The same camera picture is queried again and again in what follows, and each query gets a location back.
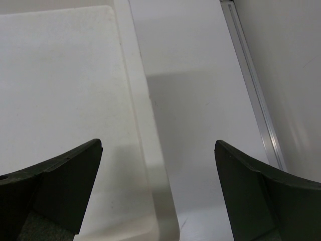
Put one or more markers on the white drawer cabinet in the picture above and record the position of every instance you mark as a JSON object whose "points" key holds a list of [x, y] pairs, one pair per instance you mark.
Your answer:
{"points": [[71, 71]]}

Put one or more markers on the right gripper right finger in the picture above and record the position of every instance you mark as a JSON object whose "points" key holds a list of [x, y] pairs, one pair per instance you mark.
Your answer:
{"points": [[265, 203]]}

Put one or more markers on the right aluminium rail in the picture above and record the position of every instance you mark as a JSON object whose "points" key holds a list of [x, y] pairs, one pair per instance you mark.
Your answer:
{"points": [[261, 112]]}

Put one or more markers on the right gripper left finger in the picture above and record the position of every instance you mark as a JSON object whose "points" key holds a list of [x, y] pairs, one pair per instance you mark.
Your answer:
{"points": [[48, 200]]}

